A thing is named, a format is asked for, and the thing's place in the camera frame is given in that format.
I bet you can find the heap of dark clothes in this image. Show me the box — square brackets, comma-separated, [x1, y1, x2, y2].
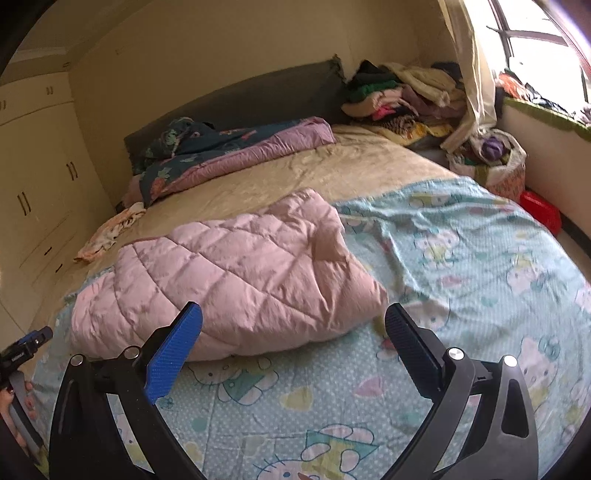
[496, 69, 591, 125]

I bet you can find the small pink floral cloth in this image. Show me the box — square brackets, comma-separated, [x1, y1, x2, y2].
[74, 202, 147, 264]

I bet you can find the pink quilted jacket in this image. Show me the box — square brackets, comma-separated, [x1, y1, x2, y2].
[70, 187, 389, 363]

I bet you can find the person's left hand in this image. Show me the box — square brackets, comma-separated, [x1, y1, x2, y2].
[0, 390, 27, 444]

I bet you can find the window with dark frame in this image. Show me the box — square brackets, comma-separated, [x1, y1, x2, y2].
[489, 0, 591, 104]

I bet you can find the pile of mixed clothes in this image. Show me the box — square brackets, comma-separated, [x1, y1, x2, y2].
[341, 59, 469, 148]

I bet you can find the light blue cartoon printed blanket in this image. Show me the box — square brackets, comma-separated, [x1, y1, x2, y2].
[32, 178, 591, 480]

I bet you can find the cream curtain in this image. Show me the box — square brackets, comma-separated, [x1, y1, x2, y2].
[438, 0, 498, 153]

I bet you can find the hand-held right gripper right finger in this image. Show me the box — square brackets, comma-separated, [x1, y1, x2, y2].
[385, 302, 539, 480]

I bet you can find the dark grey headboard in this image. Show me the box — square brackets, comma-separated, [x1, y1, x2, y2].
[124, 58, 347, 174]

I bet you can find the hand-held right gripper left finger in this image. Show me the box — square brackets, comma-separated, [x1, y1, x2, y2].
[48, 301, 208, 480]

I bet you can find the bed with beige sheet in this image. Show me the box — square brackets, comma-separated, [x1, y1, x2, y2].
[28, 124, 467, 333]

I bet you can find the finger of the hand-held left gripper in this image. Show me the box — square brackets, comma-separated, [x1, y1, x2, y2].
[0, 325, 54, 370]

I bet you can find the dark floral quilt purple lining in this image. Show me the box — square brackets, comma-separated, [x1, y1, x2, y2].
[128, 116, 338, 208]

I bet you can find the cream wardrobe with dark handles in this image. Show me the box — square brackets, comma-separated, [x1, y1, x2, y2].
[0, 74, 116, 342]

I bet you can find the red plastic box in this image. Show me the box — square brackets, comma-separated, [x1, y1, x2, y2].
[519, 190, 563, 237]

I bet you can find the plastic bag of clothes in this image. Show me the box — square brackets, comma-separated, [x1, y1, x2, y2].
[448, 129, 528, 200]

